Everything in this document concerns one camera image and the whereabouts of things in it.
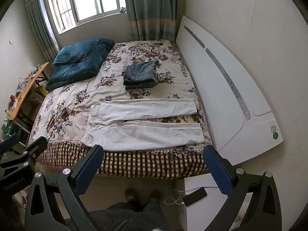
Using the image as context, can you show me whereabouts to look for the window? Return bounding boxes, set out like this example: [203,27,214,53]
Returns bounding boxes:
[40,0,128,34]

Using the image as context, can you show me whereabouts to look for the teal pillow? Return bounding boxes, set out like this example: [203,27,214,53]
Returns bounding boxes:
[52,38,97,65]

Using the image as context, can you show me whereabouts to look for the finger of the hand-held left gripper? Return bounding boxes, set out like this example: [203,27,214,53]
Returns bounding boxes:
[0,133,20,156]
[0,136,48,174]

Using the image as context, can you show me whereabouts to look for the wooden folding desk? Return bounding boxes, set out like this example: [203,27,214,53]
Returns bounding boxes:
[6,62,50,126]

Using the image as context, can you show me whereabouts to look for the brown slipper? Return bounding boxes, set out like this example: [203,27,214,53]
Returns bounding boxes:
[124,188,138,202]
[149,190,161,203]

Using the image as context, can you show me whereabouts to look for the white cable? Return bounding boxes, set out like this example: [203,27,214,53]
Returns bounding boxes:
[164,190,186,205]

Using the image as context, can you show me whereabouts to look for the black phone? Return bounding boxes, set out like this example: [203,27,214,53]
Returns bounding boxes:
[182,187,208,207]

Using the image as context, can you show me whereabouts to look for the white nightstand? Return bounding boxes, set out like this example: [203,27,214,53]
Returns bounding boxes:
[176,173,253,231]

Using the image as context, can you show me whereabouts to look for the teal quilt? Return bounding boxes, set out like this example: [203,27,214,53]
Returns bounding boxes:
[45,38,115,91]

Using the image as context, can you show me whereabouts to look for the folded blue jeans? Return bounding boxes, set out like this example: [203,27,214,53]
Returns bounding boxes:
[121,61,161,82]

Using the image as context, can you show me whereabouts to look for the wide teal curtain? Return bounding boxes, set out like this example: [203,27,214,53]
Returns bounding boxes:
[123,0,178,41]

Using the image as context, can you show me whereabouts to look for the floral blanket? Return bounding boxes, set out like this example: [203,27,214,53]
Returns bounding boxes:
[30,40,213,155]

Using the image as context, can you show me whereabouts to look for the yellow box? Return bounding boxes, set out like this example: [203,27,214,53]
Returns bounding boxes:
[34,85,48,97]

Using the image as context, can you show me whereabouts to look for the folded dark pants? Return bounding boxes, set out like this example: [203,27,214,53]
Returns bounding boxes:
[123,77,157,91]

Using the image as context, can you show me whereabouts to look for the white pants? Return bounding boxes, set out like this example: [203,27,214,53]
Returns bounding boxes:
[80,99,205,152]

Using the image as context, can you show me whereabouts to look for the narrow teal curtain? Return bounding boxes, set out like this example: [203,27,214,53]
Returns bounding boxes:
[24,0,60,63]

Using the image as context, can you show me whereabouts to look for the white headboard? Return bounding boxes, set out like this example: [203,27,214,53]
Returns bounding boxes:
[175,16,284,166]

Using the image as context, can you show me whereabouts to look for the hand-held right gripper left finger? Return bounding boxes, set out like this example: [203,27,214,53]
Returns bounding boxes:
[24,144,105,231]

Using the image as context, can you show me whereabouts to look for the person's grey trouser legs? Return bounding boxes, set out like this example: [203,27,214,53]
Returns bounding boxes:
[89,200,170,231]

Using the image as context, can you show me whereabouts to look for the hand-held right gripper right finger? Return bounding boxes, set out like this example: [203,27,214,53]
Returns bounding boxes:
[203,145,282,231]

